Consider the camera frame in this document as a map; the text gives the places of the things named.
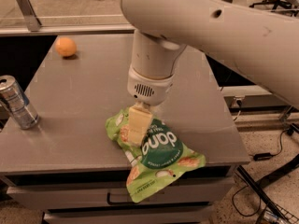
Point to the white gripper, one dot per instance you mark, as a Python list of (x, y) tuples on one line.
[(149, 89)]

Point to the green rice chip bag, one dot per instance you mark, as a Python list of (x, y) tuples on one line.
[(158, 162)]

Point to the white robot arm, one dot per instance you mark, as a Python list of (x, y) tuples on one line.
[(258, 45)]

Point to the silver redbull can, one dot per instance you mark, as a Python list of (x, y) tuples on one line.
[(16, 103)]

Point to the orange fruit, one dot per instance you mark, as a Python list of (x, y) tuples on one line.
[(65, 46)]

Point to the grey drawer cabinet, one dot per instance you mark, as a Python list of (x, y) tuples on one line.
[(81, 198)]

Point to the black metal stand leg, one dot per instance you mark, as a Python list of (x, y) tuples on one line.
[(257, 186)]

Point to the metal glass railing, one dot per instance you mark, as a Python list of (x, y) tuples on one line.
[(46, 13)]

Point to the black drawer handle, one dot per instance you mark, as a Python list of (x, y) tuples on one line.
[(119, 199)]

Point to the black wire basket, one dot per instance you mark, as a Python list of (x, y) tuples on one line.
[(267, 216)]

